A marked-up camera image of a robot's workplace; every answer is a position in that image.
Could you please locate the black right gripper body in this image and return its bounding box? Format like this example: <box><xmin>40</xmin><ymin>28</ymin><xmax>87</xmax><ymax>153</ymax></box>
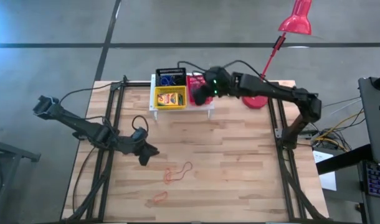
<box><xmin>210</xmin><ymin>77</ymin><xmax>234</xmax><ymax>98</ymax></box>

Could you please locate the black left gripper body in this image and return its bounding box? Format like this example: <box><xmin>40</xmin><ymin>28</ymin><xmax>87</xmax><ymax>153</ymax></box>
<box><xmin>121</xmin><ymin>138</ymin><xmax>146</xmax><ymax>156</ymax></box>

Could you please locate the red plastic basket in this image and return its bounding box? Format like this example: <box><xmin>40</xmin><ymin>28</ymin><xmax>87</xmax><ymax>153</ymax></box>
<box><xmin>186</xmin><ymin>75</ymin><xmax>213</xmax><ymax>106</ymax></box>

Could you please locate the yellow plastic basket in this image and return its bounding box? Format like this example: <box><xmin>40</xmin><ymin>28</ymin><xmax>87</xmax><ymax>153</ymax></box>
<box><xmin>154</xmin><ymin>85</ymin><xmax>188</xmax><ymax>111</ymax></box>

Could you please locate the black plastic basket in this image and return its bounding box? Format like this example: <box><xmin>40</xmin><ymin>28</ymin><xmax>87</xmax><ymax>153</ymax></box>
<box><xmin>155</xmin><ymin>67</ymin><xmax>188</xmax><ymax>87</ymax></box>

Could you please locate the blue coil hair tie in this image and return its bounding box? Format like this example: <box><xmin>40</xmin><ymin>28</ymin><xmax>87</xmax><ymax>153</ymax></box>
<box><xmin>159</xmin><ymin>76</ymin><xmax>175</xmax><ymax>87</ymax></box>

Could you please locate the red desk lamp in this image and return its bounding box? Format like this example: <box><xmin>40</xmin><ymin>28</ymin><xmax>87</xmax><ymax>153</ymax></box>
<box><xmin>242</xmin><ymin>0</ymin><xmax>313</xmax><ymax>110</ymax></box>

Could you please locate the black desk beam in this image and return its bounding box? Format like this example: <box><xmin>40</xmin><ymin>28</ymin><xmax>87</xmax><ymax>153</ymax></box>
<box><xmin>315</xmin><ymin>143</ymin><xmax>373</xmax><ymax>175</ymax></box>

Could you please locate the grey desk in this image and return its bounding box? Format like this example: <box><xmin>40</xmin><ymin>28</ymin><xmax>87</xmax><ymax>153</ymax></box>
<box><xmin>358</xmin><ymin>71</ymin><xmax>380</xmax><ymax>166</ymax></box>

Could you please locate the white perforated metal shelf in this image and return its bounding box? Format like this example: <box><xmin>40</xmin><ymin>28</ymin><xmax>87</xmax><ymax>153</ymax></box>
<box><xmin>148</xmin><ymin>73</ymin><xmax>215</xmax><ymax>121</ymax></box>

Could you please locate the grey metal stand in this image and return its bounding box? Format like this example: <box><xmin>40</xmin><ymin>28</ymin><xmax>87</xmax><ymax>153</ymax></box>
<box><xmin>0</xmin><ymin>136</ymin><xmax>42</xmax><ymax>224</ymax></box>

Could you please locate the white paper sheet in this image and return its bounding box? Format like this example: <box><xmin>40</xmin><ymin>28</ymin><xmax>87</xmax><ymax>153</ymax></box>
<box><xmin>313</xmin><ymin>150</ymin><xmax>338</xmax><ymax>192</ymax></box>

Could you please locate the backlit computer keyboard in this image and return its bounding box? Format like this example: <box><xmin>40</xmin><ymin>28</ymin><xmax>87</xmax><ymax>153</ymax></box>
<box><xmin>364</xmin><ymin>160</ymin><xmax>380</xmax><ymax>200</ymax></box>

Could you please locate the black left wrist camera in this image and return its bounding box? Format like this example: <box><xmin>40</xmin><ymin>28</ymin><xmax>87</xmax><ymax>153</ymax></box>
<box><xmin>131</xmin><ymin>126</ymin><xmax>148</xmax><ymax>141</ymax></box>

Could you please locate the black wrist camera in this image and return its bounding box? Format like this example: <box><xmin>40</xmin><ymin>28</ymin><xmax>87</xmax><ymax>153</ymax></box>
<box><xmin>131</xmin><ymin>126</ymin><xmax>148</xmax><ymax>141</ymax></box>
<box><xmin>204</xmin><ymin>66</ymin><xmax>231</xmax><ymax>80</ymax></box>

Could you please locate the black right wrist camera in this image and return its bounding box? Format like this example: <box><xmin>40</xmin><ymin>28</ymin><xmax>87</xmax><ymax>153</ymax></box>
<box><xmin>204</xmin><ymin>66</ymin><xmax>231</xmax><ymax>80</ymax></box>

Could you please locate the black aluminium frame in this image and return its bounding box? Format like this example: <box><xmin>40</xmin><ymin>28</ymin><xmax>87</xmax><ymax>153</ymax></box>
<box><xmin>60</xmin><ymin>79</ymin><xmax>331</xmax><ymax>224</ymax></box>

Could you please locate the brown cable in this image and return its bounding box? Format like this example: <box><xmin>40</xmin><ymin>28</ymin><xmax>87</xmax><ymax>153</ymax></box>
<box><xmin>72</xmin><ymin>146</ymin><xmax>97</xmax><ymax>215</ymax></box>

